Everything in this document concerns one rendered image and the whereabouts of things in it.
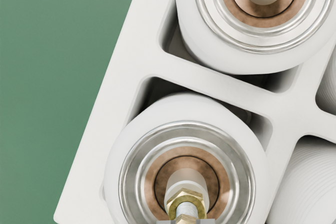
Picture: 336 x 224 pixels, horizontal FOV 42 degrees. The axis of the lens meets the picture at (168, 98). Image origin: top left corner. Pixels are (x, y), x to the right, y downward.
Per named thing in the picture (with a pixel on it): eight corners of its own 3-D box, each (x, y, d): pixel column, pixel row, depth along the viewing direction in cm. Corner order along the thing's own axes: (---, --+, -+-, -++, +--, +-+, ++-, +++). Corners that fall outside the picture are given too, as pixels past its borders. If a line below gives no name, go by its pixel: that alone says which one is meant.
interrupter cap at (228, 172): (94, 203, 25) (91, 207, 24) (167, 93, 24) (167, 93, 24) (205, 278, 25) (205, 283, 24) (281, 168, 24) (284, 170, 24)
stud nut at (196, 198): (190, 180, 21) (190, 184, 20) (214, 206, 21) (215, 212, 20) (159, 207, 21) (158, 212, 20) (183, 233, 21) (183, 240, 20)
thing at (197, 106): (118, 153, 43) (68, 210, 25) (172, 71, 42) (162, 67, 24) (200, 208, 43) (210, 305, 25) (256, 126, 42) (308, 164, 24)
